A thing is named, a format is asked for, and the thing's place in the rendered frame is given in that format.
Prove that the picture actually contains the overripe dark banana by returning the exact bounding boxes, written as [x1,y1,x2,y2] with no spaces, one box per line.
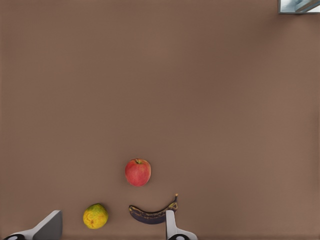
[128,193,179,225]

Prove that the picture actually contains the silver frame post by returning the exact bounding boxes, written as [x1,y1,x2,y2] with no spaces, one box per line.
[277,0,320,15]

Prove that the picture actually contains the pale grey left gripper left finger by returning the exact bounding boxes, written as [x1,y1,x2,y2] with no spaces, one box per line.
[1,209,63,240]

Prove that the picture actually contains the red apple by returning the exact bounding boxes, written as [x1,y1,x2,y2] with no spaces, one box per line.
[124,158,152,187]

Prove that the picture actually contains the yellow green lemon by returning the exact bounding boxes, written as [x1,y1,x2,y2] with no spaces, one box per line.
[82,203,109,230]

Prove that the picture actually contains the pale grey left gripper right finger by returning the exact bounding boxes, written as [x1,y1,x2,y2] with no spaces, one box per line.
[165,209,198,240]

